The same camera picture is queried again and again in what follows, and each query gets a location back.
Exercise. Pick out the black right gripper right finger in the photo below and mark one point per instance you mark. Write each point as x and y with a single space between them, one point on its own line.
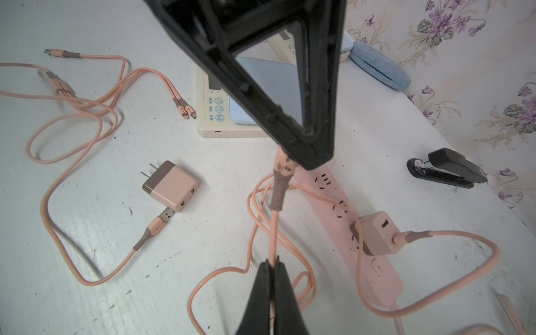
288 319

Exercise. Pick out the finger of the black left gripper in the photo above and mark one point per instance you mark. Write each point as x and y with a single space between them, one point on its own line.
318 33
213 33

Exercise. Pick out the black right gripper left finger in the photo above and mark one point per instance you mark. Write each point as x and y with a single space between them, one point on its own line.
256 319

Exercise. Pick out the pink power strip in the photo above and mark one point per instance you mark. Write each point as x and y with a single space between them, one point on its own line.
381 283

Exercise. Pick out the blue fabric pencil case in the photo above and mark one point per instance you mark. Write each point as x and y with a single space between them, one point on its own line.
380 67

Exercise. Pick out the pink charger adapter with prongs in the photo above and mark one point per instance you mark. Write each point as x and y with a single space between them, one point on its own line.
170 185

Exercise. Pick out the black stapler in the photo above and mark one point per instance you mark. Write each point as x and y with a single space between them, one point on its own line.
445 166

